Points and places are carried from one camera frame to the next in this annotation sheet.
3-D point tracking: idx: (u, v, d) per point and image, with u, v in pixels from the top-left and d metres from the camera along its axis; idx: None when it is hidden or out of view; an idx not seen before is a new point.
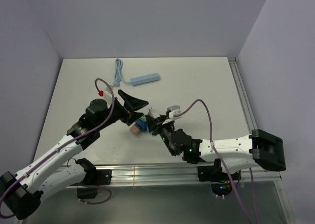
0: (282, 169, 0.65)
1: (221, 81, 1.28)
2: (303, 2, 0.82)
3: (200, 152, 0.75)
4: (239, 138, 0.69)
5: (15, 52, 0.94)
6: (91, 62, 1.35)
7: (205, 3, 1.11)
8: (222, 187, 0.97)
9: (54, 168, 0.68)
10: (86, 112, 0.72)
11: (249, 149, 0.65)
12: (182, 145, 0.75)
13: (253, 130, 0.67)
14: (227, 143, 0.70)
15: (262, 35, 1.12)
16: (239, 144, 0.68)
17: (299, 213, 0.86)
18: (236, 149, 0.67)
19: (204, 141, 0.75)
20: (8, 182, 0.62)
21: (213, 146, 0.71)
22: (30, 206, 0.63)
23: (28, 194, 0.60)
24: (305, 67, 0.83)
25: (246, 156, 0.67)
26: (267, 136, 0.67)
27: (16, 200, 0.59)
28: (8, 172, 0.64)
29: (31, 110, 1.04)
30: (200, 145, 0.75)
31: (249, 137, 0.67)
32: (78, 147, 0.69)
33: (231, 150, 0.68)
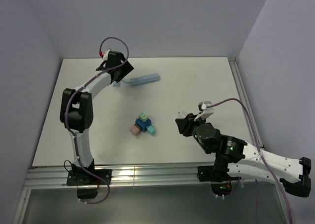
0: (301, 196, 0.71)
1: (221, 81, 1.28)
2: (304, 3, 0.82)
3: (244, 156, 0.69)
4: (289, 159, 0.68)
5: (14, 51, 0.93)
6: (91, 62, 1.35)
7: (206, 3, 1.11)
8: (222, 187, 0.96)
9: (96, 90, 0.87)
10: (108, 54, 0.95)
11: (299, 175, 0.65)
12: (207, 138, 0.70)
13: (306, 159, 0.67)
14: (276, 159, 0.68)
15: (262, 36, 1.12)
16: (289, 166, 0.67)
17: (299, 213, 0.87)
18: (285, 169, 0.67)
19: (250, 145, 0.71)
20: (70, 94, 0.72)
21: (262, 157, 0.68)
22: (89, 113, 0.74)
23: (90, 97, 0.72)
24: (305, 68, 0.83)
25: (286, 177, 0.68)
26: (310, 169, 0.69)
27: (84, 101, 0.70)
28: (65, 89, 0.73)
29: (31, 110, 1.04)
30: (244, 148, 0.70)
31: (300, 163, 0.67)
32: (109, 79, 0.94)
33: (279, 168, 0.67)
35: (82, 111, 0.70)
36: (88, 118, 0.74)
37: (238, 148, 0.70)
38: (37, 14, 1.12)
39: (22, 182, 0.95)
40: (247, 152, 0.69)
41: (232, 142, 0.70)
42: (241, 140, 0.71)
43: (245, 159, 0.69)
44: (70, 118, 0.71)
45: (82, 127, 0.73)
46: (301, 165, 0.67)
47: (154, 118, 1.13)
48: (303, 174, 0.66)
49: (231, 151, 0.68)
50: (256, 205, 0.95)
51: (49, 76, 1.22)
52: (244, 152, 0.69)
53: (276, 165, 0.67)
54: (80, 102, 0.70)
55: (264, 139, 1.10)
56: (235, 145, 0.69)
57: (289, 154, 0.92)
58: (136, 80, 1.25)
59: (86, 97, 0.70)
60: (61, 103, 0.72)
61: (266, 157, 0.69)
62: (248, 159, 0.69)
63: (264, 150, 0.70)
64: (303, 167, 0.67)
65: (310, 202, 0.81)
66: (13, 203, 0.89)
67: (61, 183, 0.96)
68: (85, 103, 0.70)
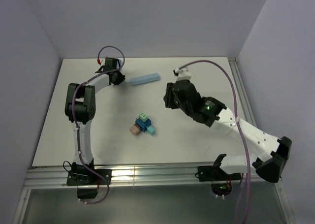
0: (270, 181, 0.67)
1: (221, 81, 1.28)
2: (304, 3, 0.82)
3: (218, 117, 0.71)
4: (267, 135, 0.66)
5: (14, 51, 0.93)
6: (91, 62, 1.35)
7: (205, 3, 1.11)
8: (222, 187, 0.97)
9: (96, 88, 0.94)
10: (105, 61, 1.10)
11: (271, 152, 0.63)
12: (179, 90, 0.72)
13: (287, 139, 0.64)
14: (254, 131, 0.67)
15: (262, 36, 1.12)
16: (264, 140, 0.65)
17: (299, 213, 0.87)
18: (258, 142, 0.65)
19: (229, 110, 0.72)
20: (74, 88, 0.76)
21: (237, 123, 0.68)
22: (92, 106, 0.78)
23: (94, 90, 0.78)
24: (305, 68, 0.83)
25: (259, 152, 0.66)
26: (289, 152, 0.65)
27: (90, 92, 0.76)
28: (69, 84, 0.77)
29: (32, 110, 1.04)
30: (222, 111, 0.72)
31: (278, 141, 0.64)
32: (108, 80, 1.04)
33: (253, 139, 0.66)
35: (87, 102, 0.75)
36: (92, 111, 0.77)
37: (217, 110, 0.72)
38: (37, 14, 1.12)
39: (22, 182, 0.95)
40: (223, 115, 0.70)
41: (210, 102, 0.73)
42: (221, 103, 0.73)
43: (220, 121, 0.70)
44: (77, 110, 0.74)
45: (86, 119, 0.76)
46: (278, 143, 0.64)
47: (154, 118, 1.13)
48: (276, 152, 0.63)
49: (206, 110, 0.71)
50: (256, 205, 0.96)
51: (49, 76, 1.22)
52: (220, 114, 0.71)
53: (251, 136, 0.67)
54: (85, 94, 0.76)
55: None
56: (213, 106, 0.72)
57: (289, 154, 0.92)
58: (136, 79, 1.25)
59: (90, 89, 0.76)
60: (66, 96, 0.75)
61: (242, 125, 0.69)
62: (224, 122, 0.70)
63: (243, 120, 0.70)
64: (280, 145, 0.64)
65: (310, 202, 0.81)
66: (13, 202, 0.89)
67: (61, 183, 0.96)
68: (90, 94, 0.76)
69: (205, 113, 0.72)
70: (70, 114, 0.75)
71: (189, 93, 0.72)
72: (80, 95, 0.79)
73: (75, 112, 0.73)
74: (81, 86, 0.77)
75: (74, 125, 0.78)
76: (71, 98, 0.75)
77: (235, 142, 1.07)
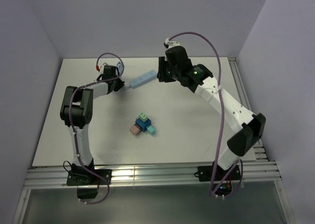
0: (237, 152, 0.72)
1: (221, 81, 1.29)
2: (304, 4, 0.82)
3: (203, 83, 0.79)
4: (243, 108, 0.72)
5: (14, 51, 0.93)
6: (91, 62, 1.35)
7: (205, 3, 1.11)
8: (222, 187, 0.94)
9: (93, 95, 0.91)
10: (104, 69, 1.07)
11: (243, 123, 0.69)
12: (170, 53, 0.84)
13: (261, 114, 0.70)
14: (233, 103, 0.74)
15: (262, 36, 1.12)
16: (239, 112, 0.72)
17: (299, 213, 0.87)
18: (234, 112, 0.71)
19: (213, 80, 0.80)
20: (72, 91, 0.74)
21: (219, 91, 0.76)
22: (89, 110, 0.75)
23: (91, 93, 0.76)
24: (305, 68, 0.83)
25: (233, 122, 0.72)
26: (261, 130, 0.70)
27: (87, 96, 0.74)
28: (67, 87, 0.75)
29: (32, 110, 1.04)
30: (207, 79, 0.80)
31: (252, 115, 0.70)
32: (107, 88, 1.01)
33: (230, 109, 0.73)
35: (85, 105, 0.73)
36: (88, 114, 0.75)
37: (203, 76, 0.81)
38: (37, 14, 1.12)
39: (22, 182, 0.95)
40: (207, 82, 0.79)
41: (199, 69, 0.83)
42: (209, 72, 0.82)
43: (203, 86, 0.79)
44: (73, 113, 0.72)
45: (83, 123, 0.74)
46: (252, 117, 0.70)
47: (154, 118, 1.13)
48: (247, 124, 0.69)
49: (193, 74, 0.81)
50: (256, 205, 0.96)
51: (49, 76, 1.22)
52: (204, 81, 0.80)
53: (229, 106, 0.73)
54: (82, 97, 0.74)
55: (264, 139, 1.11)
56: (201, 72, 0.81)
57: (290, 154, 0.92)
58: (136, 82, 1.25)
59: (88, 92, 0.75)
60: (63, 99, 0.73)
61: (223, 96, 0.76)
62: (206, 88, 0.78)
63: (226, 92, 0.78)
64: (253, 119, 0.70)
65: (310, 202, 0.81)
66: (13, 202, 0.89)
67: (61, 183, 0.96)
68: (88, 97, 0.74)
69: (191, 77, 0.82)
70: (65, 118, 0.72)
71: (180, 56, 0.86)
72: (77, 99, 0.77)
73: (71, 115, 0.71)
74: (79, 90, 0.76)
75: (70, 129, 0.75)
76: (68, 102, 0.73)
77: None
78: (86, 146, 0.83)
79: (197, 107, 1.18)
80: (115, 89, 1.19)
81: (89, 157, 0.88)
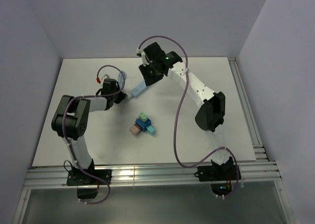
0: (205, 128, 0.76)
1: (220, 81, 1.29)
2: (304, 4, 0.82)
3: (172, 68, 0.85)
4: (206, 88, 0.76)
5: (14, 51, 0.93)
6: (91, 62, 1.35)
7: (205, 3, 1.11)
8: (222, 187, 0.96)
9: (92, 108, 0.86)
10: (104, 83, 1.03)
11: (204, 99, 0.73)
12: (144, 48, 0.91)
13: (221, 92, 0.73)
14: (198, 82, 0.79)
15: (262, 36, 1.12)
16: (202, 90, 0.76)
17: (299, 213, 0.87)
18: (197, 91, 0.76)
19: (182, 64, 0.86)
20: (68, 100, 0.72)
21: (186, 73, 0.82)
22: (83, 121, 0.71)
23: (88, 104, 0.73)
24: (304, 69, 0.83)
25: (198, 100, 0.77)
26: (223, 106, 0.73)
27: (82, 107, 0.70)
28: (64, 96, 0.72)
29: (31, 110, 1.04)
30: (177, 63, 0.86)
31: (213, 93, 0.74)
32: (105, 104, 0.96)
33: (194, 88, 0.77)
35: (79, 115, 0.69)
36: (82, 126, 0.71)
37: (173, 60, 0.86)
38: (37, 14, 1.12)
39: (22, 182, 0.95)
40: (176, 66, 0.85)
41: (171, 55, 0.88)
42: (179, 56, 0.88)
43: (173, 70, 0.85)
44: (66, 123, 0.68)
45: (76, 135, 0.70)
46: (213, 95, 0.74)
47: (154, 118, 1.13)
48: (208, 100, 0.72)
49: (165, 58, 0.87)
50: (256, 205, 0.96)
51: (49, 76, 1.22)
52: (174, 65, 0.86)
53: (194, 85, 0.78)
54: (78, 108, 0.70)
55: (264, 139, 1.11)
56: (172, 57, 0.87)
57: (290, 154, 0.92)
58: (137, 90, 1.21)
59: (85, 102, 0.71)
60: (57, 108, 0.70)
61: (190, 77, 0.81)
62: (174, 71, 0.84)
63: (193, 75, 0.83)
64: (214, 96, 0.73)
65: (310, 202, 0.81)
66: (13, 202, 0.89)
67: (61, 183, 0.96)
68: (83, 108, 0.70)
69: (163, 61, 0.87)
70: (58, 128, 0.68)
71: (152, 48, 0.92)
72: (73, 109, 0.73)
73: (64, 125, 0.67)
74: (76, 99, 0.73)
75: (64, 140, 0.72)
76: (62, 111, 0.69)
77: (235, 142, 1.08)
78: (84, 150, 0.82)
79: (196, 107, 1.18)
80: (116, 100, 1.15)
81: (88, 161, 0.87)
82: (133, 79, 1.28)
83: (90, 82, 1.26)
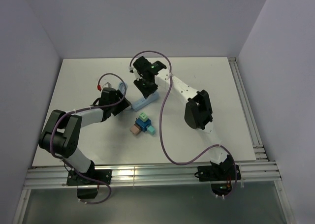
0: (195, 126, 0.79)
1: (220, 81, 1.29)
2: (304, 4, 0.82)
3: (157, 74, 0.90)
4: (190, 87, 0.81)
5: (14, 52, 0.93)
6: (91, 62, 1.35)
7: (205, 3, 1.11)
8: (222, 187, 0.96)
9: (84, 122, 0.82)
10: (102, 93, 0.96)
11: (188, 98, 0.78)
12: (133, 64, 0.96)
13: (203, 90, 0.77)
14: (181, 84, 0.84)
15: (262, 36, 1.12)
16: (186, 90, 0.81)
17: (299, 213, 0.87)
18: (181, 92, 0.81)
19: (167, 70, 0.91)
20: (58, 116, 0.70)
21: (170, 77, 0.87)
22: (74, 140, 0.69)
23: (80, 120, 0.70)
24: (304, 69, 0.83)
25: (183, 100, 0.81)
26: (208, 104, 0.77)
27: (72, 125, 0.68)
28: (53, 111, 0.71)
29: (31, 110, 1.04)
30: (162, 71, 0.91)
31: (197, 92, 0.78)
32: (100, 116, 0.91)
33: (178, 89, 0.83)
35: (69, 133, 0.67)
36: (72, 144, 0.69)
37: (159, 68, 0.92)
38: (37, 14, 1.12)
39: (22, 182, 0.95)
40: (161, 72, 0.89)
41: (156, 64, 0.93)
42: (163, 64, 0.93)
43: (158, 77, 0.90)
44: (54, 141, 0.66)
45: (65, 153, 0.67)
46: (196, 93, 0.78)
47: (154, 118, 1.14)
48: (193, 99, 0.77)
49: (150, 67, 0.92)
50: (256, 204, 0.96)
51: (49, 76, 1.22)
52: (159, 72, 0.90)
53: (178, 87, 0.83)
54: (68, 125, 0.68)
55: (264, 139, 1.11)
56: (156, 66, 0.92)
57: (289, 154, 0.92)
58: (137, 104, 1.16)
59: (76, 120, 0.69)
60: (46, 124, 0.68)
61: (174, 80, 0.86)
62: (160, 77, 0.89)
63: (177, 78, 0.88)
64: (197, 95, 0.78)
65: (310, 202, 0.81)
66: (13, 202, 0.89)
67: (61, 183, 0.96)
68: (73, 126, 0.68)
69: (149, 71, 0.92)
70: (45, 145, 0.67)
71: (140, 62, 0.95)
72: (63, 125, 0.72)
73: (52, 144, 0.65)
74: (68, 114, 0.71)
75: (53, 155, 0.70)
76: (51, 128, 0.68)
77: (235, 142, 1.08)
78: (81, 155, 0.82)
79: None
80: (117, 110, 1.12)
81: (86, 165, 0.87)
82: (133, 79, 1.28)
83: (90, 81, 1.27)
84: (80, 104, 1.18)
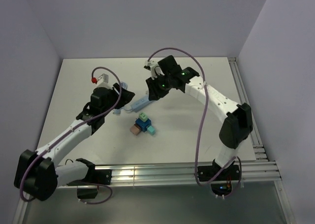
0: (229, 145, 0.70)
1: (221, 81, 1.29)
2: (304, 4, 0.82)
3: (188, 81, 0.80)
4: (229, 99, 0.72)
5: (14, 52, 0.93)
6: (91, 62, 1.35)
7: (205, 3, 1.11)
8: (222, 187, 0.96)
9: (67, 150, 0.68)
10: (91, 99, 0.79)
11: (228, 112, 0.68)
12: (162, 62, 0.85)
13: (244, 104, 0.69)
14: (218, 95, 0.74)
15: (262, 36, 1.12)
16: (224, 103, 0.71)
17: (299, 213, 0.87)
18: (218, 104, 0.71)
19: (199, 78, 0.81)
20: (29, 159, 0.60)
21: (204, 86, 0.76)
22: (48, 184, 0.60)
23: (52, 166, 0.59)
24: (305, 69, 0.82)
25: (219, 113, 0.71)
26: (249, 120, 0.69)
27: (41, 173, 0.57)
28: (26, 150, 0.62)
29: (31, 110, 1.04)
30: (194, 78, 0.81)
31: (237, 105, 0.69)
32: (88, 131, 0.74)
33: (215, 101, 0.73)
35: (39, 182, 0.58)
36: (47, 189, 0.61)
37: (190, 76, 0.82)
38: (37, 14, 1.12)
39: None
40: (194, 80, 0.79)
41: (186, 71, 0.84)
42: (195, 71, 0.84)
43: (189, 85, 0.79)
44: (26, 189, 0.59)
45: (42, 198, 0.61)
46: (237, 107, 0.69)
47: (154, 118, 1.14)
48: (232, 113, 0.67)
49: (181, 75, 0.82)
50: (257, 204, 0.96)
51: (49, 76, 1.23)
52: (191, 80, 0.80)
53: (214, 99, 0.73)
54: (38, 173, 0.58)
55: (264, 139, 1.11)
56: (188, 73, 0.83)
57: (290, 154, 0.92)
58: (137, 104, 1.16)
59: (46, 166, 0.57)
60: (18, 169, 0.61)
61: (209, 91, 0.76)
62: (192, 86, 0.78)
63: (212, 88, 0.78)
64: (238, 109, 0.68)
65: (310, 202, 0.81)
66: (13, 202, 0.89)
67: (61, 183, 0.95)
68: (44, 174, 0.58)
69: (180, 77, 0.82)
70: None
71: (169, 62, 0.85)
72: None
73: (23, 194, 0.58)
74: (38, 158, 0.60)
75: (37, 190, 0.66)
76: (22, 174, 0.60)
77: None
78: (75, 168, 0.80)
79: (196, 107, 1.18)
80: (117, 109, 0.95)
81: (82, 174, 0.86)
82: (133, 79, 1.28)
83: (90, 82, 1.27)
84: (80, 103, 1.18)
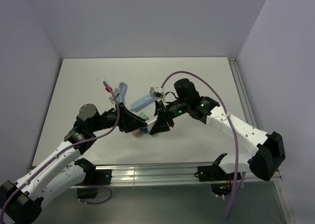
0: (262, 177, 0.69)
1: (220, 81, 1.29)
2: (304, 4, 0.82)
3: (210, 113, 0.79)
4: (255, 129, 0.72)
5: (13, 51, 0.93)
6: (91, 62, 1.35)
7: (205, 3, 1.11)
8: (222, 187, 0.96)
9: (51, 177, 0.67)
10: (78, 119, 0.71)
11: (258, 144, 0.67)
12: (180, 88, 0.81)
13: (274, 133, 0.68)
14: (243, 126, 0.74)
15: (262, 35, 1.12)
16: (252, 133, 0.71)
17: (299, 213, 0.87)
18: (246, 135, 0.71)
19: (221, 108, 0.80)
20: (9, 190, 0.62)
21: (228, 117, 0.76)
22: (30, 212, 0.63)
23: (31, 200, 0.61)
24: (305, 68, 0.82)
25: (248, 146, 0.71)
26: (281, 149, 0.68)
27: (19, 208, 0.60)
28: (8, 180, 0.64)
29: (31, 110, 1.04)
30: (215, 108, 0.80)
31: (266, 134, 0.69)
32: (76, 153, 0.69)
33: (241, 132, 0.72)
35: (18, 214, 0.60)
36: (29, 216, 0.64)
37: (210, 107, 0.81)
38: (37, 14, 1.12)
39: None
40: (215, 111, 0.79)
41: (205, 101, 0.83)
42: (214, 101, 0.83)
43: (211, 116, 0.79)
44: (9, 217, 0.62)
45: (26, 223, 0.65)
46: (267, 137, 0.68)
47: None
48: (263, 145, 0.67)
49: (201, 106, 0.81)
50: (256, 204, 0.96)
51: (49, 76, 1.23)
52: (212, 111, 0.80)
53: (241, 130, 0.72)
54: (16, 208, 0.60)
55: None
56: (207, 104, 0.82)
57: (289, 154, 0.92)
58: (137, 104, 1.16)
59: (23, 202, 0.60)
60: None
61: (234, 122, 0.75)
62: (214, 117, 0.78)
63: (236, 117, 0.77)
64: (268, 139, 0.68)
65: (310, 202, 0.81)
66: None
67: None
68: (22, 209, 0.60)
69: (200, 109, 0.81)
70: None
71: (189, 89, 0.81)
72: None
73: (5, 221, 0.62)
74: (16, 192, 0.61)
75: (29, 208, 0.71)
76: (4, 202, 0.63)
77: None
78: (68, 178, 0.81)
79: None
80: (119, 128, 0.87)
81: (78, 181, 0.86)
82: (133, 79, 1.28)
83: (90, 81, 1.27)
84: (80, 103, 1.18)
